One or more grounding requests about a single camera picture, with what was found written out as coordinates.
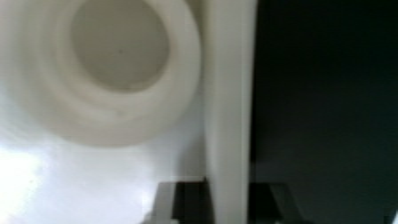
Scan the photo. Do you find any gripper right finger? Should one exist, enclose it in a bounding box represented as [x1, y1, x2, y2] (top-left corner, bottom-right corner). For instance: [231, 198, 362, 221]
[249, 183, 314, 224]

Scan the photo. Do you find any white square tabletop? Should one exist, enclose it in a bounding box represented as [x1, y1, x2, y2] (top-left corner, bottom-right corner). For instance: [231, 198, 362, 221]
[0, 0, 258, 224]

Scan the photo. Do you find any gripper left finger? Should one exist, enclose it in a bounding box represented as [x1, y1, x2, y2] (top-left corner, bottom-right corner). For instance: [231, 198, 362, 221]
[140, 182, 208, 224]

